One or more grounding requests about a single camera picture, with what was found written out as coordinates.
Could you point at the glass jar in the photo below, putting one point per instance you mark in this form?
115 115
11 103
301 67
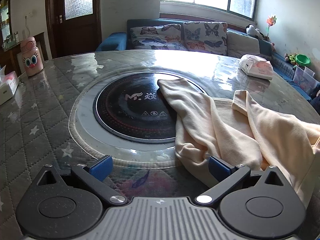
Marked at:
16 37

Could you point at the dark wooden sideboard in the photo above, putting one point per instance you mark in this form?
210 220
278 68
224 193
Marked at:
10 55

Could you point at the green plastic bowl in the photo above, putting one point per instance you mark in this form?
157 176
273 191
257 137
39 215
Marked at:
303 60

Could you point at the cream cotton garment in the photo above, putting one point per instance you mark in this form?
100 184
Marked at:
225 130

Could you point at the panda plush toy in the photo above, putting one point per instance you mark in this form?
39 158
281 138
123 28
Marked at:
252 31

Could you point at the grey star quilted table cover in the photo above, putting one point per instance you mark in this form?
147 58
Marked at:
37 120

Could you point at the pink white tissue pack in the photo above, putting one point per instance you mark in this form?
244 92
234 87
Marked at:
255 67

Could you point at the blue sofa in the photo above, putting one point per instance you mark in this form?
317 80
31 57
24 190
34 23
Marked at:
110 43

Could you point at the white tissue box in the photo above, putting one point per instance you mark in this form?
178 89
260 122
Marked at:
8 87

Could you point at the small stuffed toy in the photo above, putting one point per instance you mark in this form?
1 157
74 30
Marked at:
290 58

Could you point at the dark wooden door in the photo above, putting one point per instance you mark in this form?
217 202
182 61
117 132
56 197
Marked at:
75 37

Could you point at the pink cartoon water bottle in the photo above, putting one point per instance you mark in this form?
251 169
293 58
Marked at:
32 62

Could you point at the colourful pinwheel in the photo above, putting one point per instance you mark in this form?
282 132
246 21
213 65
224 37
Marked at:
271 20

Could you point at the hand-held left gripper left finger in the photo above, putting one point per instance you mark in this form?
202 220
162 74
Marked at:
101 168

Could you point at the beige cushion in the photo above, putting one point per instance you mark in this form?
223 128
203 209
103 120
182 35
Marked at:
242 45

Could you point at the black round induction cooktop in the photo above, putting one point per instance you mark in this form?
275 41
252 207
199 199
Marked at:
125 115

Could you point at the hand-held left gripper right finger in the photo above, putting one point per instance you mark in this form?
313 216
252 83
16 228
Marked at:
218 168

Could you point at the clear plastic storage box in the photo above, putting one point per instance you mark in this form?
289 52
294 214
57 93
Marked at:
303 80

